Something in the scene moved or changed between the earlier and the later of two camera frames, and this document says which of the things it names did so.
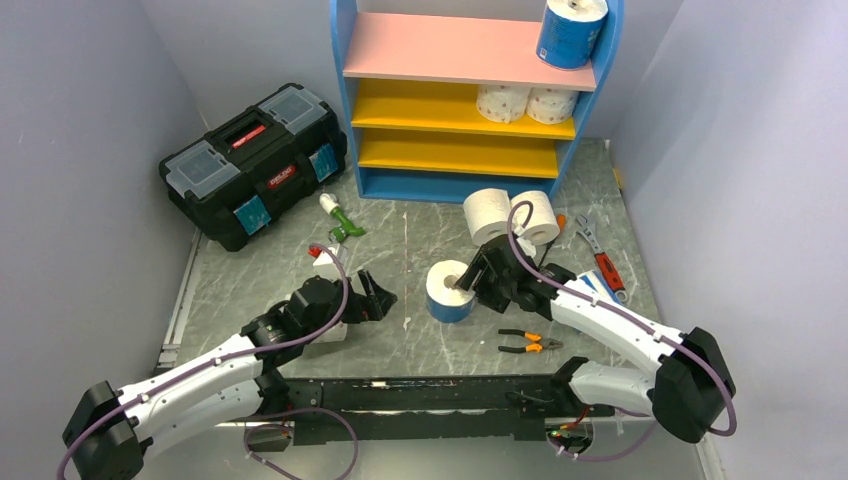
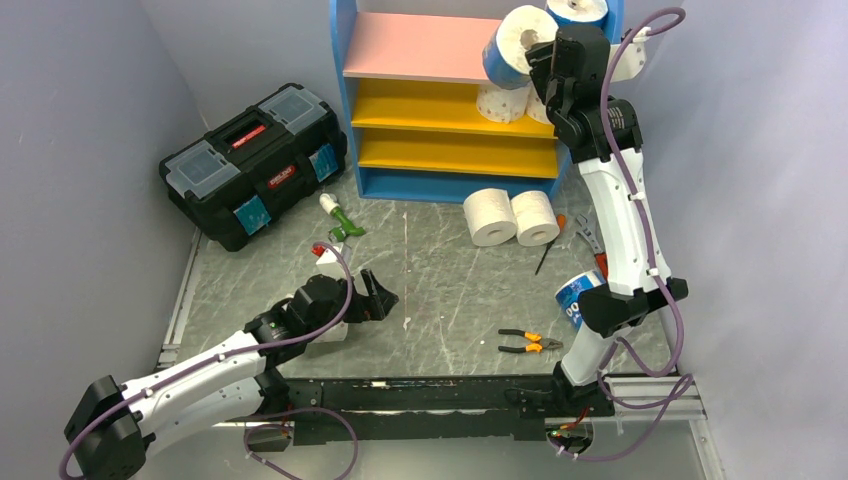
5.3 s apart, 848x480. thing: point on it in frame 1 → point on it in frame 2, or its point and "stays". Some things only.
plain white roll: [488, 214] stays
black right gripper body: [498, 285] → [555, 103]
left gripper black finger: [383, 298] stays
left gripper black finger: [363, 273] stays
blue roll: [446, 301] → [504, 52]
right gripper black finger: [479, 262] → [542, 62]
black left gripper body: [359, 308] stays
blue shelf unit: [411, 73] stays
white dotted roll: [503, 103] stays
